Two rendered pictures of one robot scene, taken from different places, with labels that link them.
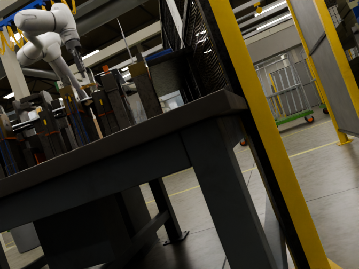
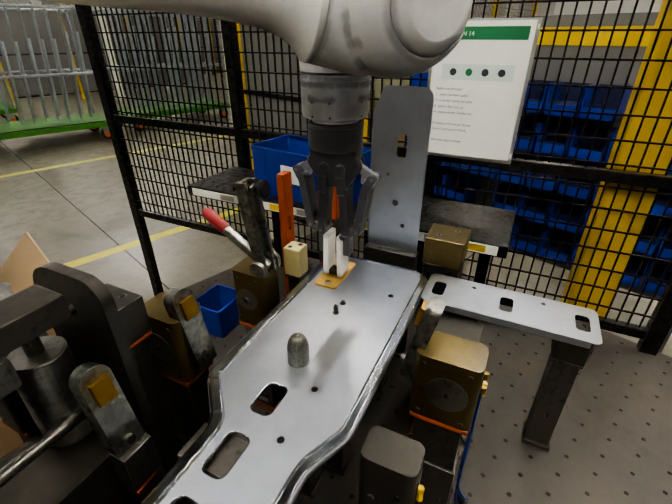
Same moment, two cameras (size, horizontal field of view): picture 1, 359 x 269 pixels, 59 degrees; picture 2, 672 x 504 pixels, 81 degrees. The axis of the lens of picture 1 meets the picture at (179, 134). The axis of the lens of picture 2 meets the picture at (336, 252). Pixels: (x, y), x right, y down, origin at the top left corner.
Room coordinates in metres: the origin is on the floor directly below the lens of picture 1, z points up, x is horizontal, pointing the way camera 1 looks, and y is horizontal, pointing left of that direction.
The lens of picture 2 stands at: (1.38, 0.84, 1.42)
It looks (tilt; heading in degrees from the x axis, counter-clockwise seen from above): 29 degrees down; 298
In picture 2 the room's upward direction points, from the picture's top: straight up
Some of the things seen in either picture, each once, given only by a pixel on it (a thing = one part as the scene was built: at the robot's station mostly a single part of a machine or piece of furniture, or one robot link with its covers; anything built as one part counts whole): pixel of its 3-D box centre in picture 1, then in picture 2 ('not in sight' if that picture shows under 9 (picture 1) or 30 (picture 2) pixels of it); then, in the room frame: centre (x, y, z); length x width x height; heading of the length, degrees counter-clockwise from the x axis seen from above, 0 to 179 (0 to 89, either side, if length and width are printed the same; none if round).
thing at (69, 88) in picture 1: (79, 124); (446, 435); (1.42, 0.41, 0.87); 0.12 x 0.07 x 0.35; 2
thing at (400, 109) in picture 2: (129, 52); (396, 175); (1.63, 0.09, 1.17); 0.12 x 0.01 x 0.34; 2
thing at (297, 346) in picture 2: not in sight; (298, 351); (1.63, 0.49, 1.02); 0.03 x 0.03 x 0.07
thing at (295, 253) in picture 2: not in sight; (299, 319); (1.76, 0.28, 0.88); 0.04 x 0.04 x 0.37; 2
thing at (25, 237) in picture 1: (25, 221); not in sight; (4.36, 2.40, 0.36); 0.50 x 0.50 x 0.73
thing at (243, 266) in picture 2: not in sight; (257, 338); (1.82, 0.37, 0.87); 0.10 x 0.07 x 0.35; 2
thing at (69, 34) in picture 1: (70, 38); (335, 97); (1.64, 0.36, 1.35); 0.09 x 0.09 x 0.06
